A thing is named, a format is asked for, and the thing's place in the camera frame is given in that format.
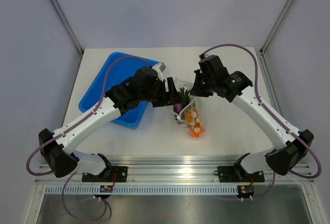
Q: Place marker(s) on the left small circuit board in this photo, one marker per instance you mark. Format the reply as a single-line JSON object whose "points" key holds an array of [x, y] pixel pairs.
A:
{"points": [[106, 189]]}

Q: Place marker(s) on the white slotted cable duct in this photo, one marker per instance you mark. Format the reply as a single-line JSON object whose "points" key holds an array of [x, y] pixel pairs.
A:
{"points": [[200, 190]]}

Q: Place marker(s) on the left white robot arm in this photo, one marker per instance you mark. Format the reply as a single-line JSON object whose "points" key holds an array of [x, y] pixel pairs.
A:
{"points": [[59, 146]]}

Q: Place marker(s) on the orange toy fruit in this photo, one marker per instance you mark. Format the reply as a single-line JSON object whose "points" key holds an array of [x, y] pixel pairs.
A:
{"points": [[196, 131]]}

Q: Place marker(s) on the dark purple toy eggplant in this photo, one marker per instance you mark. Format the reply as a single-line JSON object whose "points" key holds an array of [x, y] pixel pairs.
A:
{"points": [[177, 108]]}

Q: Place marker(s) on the clear zip top bag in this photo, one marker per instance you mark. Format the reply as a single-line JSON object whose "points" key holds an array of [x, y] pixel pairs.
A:
{"points": [[188, 85]]}

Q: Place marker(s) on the small circuit board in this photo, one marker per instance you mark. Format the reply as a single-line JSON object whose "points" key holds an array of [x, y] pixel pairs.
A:
{"points": [[245, 192], [106, 189]]}

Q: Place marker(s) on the toy pineapple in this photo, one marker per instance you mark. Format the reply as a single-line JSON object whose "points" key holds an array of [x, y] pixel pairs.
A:
{"points": [[189, 113]]}

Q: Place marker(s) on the blue plastic bin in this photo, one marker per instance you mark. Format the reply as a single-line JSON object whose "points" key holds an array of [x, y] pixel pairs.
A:
{"points": [[122, 67]]}

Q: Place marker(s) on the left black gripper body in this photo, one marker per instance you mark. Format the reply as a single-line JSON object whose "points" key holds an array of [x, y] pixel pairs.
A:
{"points": [[157, 95]]}

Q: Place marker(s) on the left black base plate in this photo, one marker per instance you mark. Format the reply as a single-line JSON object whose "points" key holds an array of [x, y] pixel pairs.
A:
{"points": [[116, 174]]}

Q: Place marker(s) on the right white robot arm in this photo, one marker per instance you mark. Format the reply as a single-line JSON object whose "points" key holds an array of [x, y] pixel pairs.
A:
{"points": [[290, 144]]}

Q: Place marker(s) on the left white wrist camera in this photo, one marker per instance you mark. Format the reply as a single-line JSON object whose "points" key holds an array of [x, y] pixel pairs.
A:
{"points": [[159, 68]]}

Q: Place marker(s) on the right small circuit board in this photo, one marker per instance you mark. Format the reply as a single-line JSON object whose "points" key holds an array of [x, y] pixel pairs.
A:
{"points": [[245, 192]]}

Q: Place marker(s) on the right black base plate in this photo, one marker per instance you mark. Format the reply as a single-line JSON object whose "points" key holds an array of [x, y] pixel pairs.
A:
{"points": [[227, 174]]}

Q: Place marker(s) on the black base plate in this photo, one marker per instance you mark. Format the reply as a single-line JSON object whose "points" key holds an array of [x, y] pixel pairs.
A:
{"points": [[116, 174], [227, 174]]}

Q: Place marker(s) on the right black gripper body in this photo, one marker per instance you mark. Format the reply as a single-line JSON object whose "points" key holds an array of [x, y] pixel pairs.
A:
{"points": [[203, 86]]}

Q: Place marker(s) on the aluminium rail frame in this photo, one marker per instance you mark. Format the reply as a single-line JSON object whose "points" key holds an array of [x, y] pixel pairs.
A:
{"points": [[179, 170]]}

